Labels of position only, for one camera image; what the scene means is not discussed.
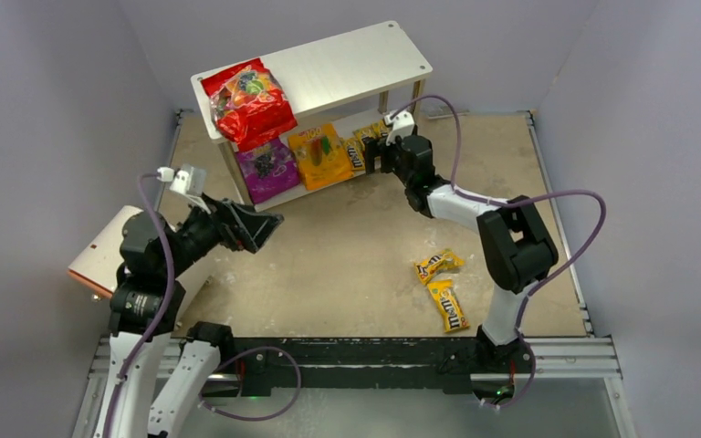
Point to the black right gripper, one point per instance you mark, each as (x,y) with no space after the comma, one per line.
(386,157)

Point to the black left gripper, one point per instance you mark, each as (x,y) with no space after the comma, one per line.
(229,223)

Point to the yellow m&m's bag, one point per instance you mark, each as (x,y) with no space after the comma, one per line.
(381,129)
(354,151)
(366,135)
(442,293)
(426,270)

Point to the orange mango gummy bag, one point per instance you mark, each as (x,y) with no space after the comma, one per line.
(321,157)

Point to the purple grape gummy bag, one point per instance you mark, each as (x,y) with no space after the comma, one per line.
(268,170)

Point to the red assorted gummy bag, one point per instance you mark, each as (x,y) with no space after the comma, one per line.
(248,105)

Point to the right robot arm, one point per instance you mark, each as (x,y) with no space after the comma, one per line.
(518,249)

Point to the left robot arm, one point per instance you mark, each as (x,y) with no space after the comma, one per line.
(144,309)

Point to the white two-tier shelf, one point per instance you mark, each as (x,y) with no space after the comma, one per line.
(326,74)

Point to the white cylinder container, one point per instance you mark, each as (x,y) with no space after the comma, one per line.
(96,266)

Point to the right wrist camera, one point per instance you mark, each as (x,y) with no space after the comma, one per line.
(400,124)

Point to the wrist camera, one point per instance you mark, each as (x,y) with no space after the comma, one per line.
(400,124)
(188,181)

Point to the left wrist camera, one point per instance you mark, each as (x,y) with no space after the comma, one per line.
(188,181)

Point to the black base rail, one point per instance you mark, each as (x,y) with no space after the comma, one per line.
(452,365)

